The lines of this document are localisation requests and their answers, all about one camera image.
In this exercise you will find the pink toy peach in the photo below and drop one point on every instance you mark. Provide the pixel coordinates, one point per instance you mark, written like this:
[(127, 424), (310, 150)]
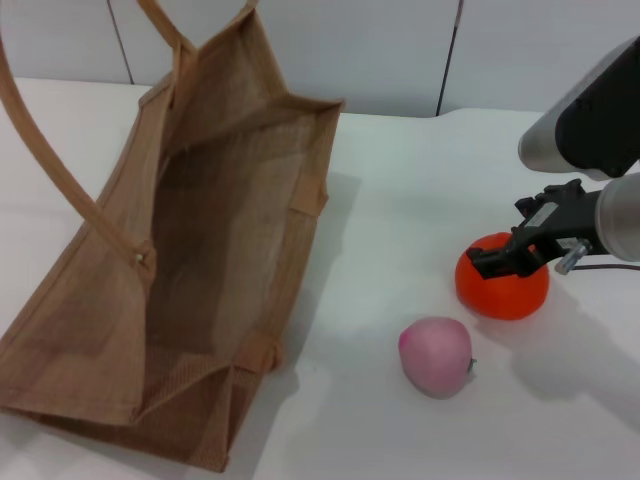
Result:
[(435, 360)]

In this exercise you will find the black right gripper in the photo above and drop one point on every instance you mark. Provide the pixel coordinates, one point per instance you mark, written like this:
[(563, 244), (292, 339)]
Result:
[(560, 220)]

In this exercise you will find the brown jute handbag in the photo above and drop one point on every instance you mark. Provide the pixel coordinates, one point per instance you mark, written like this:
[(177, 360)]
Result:
[(200, 225)]

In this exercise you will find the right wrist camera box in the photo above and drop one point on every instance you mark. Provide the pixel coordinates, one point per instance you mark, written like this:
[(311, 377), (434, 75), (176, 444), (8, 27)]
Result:
[(585, 120)]

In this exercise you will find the orange toy fruit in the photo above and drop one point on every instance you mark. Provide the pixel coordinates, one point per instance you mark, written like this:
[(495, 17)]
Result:
[(500, 297)]

